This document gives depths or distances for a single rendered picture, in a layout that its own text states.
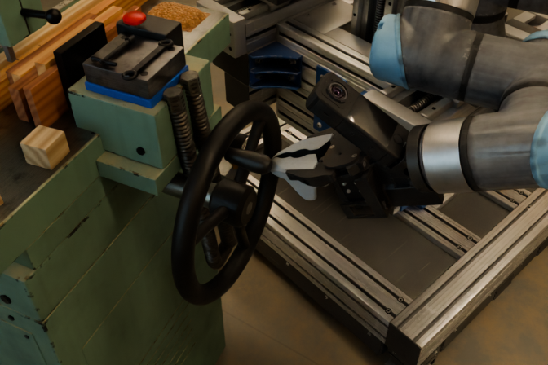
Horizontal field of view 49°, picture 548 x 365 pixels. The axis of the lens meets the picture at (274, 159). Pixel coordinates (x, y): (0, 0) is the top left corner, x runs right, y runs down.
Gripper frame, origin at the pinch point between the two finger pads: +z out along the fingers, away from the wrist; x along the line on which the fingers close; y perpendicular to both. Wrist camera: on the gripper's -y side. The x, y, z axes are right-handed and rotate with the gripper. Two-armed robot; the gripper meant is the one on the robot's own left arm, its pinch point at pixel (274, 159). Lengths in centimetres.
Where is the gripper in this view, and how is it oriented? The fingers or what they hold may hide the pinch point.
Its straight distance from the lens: 73.6
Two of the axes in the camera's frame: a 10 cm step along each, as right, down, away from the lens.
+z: -7.7, 0.9, 6.3
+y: 4.7, 7.4, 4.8
